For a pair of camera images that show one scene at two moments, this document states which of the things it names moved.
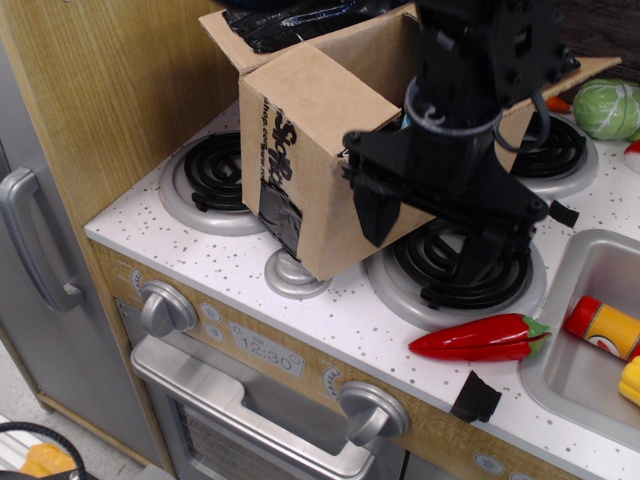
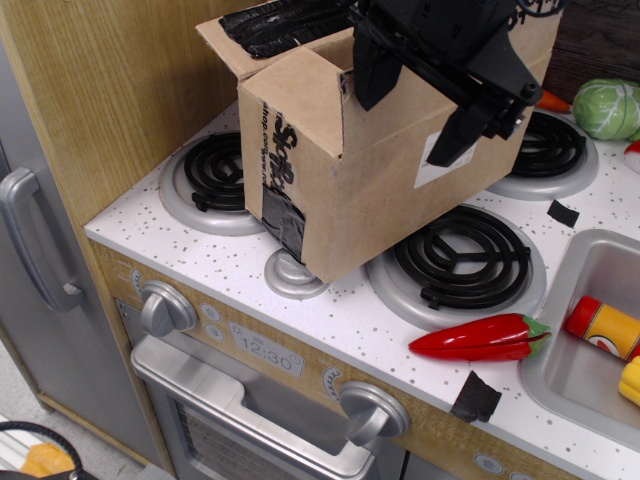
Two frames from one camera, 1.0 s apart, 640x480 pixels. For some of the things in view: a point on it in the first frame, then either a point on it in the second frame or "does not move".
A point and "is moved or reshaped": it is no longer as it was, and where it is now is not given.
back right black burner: [564, 164] does not move
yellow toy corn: [629, 384] does not move
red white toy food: [631, 156] does not move
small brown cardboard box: [313, 76] is moved or reshaped
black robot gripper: [454, 175] to [463, 47]
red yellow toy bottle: [605, 326] does not move
